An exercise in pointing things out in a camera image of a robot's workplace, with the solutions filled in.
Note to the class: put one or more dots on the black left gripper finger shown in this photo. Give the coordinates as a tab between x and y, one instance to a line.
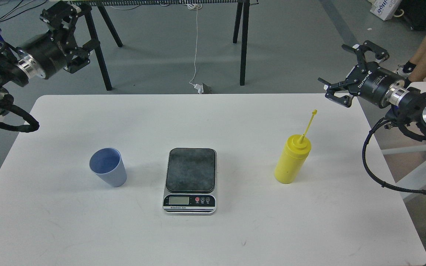
78	57
61	19

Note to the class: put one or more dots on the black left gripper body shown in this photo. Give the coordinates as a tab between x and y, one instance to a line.
41	56

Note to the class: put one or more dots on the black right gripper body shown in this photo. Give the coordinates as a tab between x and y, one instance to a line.
374	86

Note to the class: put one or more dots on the yellow squeeze bottle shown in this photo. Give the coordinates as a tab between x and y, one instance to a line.
296	149

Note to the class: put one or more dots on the blue plastic cup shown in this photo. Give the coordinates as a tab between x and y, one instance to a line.
107	164

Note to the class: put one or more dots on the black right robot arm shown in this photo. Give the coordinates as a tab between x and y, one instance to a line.
407	112

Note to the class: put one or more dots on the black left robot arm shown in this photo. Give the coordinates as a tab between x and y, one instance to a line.
12	117

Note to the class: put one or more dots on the digital kitchen scale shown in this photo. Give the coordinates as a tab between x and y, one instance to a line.
190	182

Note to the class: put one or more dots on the white cardboard box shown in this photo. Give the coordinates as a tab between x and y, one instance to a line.
386	9

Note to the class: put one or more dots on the black trestle table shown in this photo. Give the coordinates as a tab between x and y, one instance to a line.
190	41

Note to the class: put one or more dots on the white power adapter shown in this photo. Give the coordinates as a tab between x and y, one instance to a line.
203	88

